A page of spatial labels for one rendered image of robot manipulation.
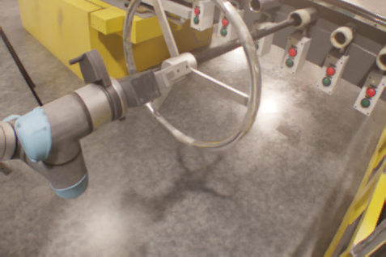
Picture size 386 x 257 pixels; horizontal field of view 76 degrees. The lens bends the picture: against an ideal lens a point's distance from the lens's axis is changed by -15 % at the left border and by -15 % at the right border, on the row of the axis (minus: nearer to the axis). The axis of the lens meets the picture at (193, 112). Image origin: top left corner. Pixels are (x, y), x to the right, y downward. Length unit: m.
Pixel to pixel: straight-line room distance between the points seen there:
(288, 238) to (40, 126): 1.20
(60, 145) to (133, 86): 0.15
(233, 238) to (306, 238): 0.36
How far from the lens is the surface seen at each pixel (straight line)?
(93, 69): 0.47
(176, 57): 0.58
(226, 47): 0.69
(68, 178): 0.51
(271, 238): 1.37
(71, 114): 0.44
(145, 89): 0.47
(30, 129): 0.43
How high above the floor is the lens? 1.16
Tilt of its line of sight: 39 degrees down
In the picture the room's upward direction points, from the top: 7 degrees clockwise
